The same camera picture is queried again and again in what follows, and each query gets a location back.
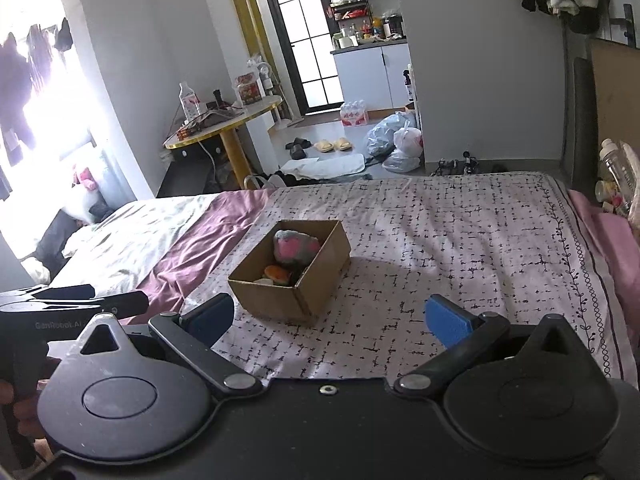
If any brown cardboard box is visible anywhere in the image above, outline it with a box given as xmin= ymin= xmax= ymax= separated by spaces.
xmin=228 ymin=220 xmax=352 ymax=326

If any white kitchen cabinet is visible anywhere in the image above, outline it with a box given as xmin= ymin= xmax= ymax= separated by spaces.
xmin=332 ymin=40 xmax=411 ymax=110

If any black slippers pair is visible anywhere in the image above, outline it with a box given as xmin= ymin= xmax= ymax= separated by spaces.
xmin=285 ymin=138 xmax=312 ymax=160

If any grey blue garbage bag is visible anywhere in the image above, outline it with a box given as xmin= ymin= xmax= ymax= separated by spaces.
xmin=364 ymin=110 xmax=416 ymax=157

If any mauve satin bed sheet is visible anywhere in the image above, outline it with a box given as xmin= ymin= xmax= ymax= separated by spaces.
xmin=121 ymin=190 xmax=272 ymax=325

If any person's left hand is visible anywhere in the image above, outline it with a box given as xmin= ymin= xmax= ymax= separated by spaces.
xmin=0 ymin=353 xmax=64 ymax=466

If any left yellow slipper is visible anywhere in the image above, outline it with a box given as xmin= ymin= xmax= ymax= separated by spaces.
xmin=314 ymin=140 xmax=334 ymax=153

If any pack of water bottles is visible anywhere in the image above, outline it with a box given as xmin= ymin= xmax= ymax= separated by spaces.
xmin=340 ymin=100 xmax=369 ymax=127

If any white black patterned blanket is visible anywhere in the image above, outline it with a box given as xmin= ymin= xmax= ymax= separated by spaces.
xmin=186 ymin=172 xmax=638 ymax=384

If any clear plastic water bottle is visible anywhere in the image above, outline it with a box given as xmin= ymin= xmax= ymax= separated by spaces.
xmin=179 ymin=81 xmax=201 ymax=122

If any brown board against wall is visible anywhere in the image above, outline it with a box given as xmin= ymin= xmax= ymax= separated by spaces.
xmin=590 ymin=39 xmax=640 ymax=154

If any red snack jar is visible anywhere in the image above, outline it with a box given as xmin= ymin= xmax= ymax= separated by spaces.
xmin=234 ymin=72 xmax=262 ymax=106

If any bedside plastic bottle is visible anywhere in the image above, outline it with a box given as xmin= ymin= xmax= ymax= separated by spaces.
xmin=599 ymin=139 xmax=636 ymax=207

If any round yellow edged table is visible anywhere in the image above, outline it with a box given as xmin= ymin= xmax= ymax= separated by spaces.
xmin=164 ymin=96 xmax=282 ymax=188

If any white pillow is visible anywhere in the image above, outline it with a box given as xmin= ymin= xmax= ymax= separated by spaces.
xmin=51 ymin=194 xmax=217 ymax=296

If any clear plastic bag on floor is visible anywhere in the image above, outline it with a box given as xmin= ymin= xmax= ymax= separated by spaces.
xmin=382 ymin=150 xmax=421 ymax=174

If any light blue fluffy plush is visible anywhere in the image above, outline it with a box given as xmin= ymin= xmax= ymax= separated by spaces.
xmin=273 ymin=230 xmax=321 ymax=266

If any black framed glass door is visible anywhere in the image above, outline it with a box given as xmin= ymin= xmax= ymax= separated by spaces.
xmin=267 ymin=0 xmax=344 ymax=115

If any white red plastic bag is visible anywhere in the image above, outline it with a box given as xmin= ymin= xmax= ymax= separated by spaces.
xmin=394 ymin=127 xmax=423 ymax=158

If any white floor mat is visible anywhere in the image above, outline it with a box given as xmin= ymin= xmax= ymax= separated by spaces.
xmin=280 ymin=153 xmax=366 ymax=180

